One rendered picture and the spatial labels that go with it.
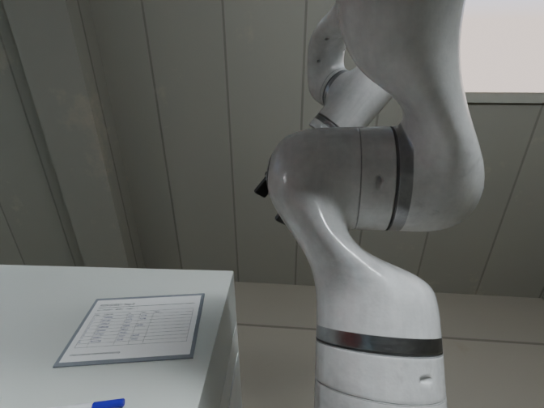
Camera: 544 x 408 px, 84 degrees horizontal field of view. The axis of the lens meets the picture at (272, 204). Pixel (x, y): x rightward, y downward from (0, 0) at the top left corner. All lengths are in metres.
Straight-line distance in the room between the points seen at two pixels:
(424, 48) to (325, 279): 0.21
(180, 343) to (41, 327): 0.26
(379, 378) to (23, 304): 0.66
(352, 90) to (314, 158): 0.26
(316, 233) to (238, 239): 1.73
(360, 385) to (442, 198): 0.18
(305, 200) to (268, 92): 1.42
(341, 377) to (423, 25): 0.29
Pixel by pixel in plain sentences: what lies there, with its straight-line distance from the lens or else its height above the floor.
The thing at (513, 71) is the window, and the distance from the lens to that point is 1.96.
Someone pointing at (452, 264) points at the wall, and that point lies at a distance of 2.28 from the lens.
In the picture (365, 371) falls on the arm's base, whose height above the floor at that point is 1.15.
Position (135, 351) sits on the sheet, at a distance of 0.58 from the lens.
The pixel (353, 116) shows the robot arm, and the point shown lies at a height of 1.31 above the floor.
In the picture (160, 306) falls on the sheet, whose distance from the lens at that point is 0.64.
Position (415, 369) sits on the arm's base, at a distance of 0.31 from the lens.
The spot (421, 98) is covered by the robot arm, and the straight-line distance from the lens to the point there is 0.29.
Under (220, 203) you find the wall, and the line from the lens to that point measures 1.92.
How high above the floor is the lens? 1.38
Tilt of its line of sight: 24 degrees down
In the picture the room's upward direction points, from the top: straight up
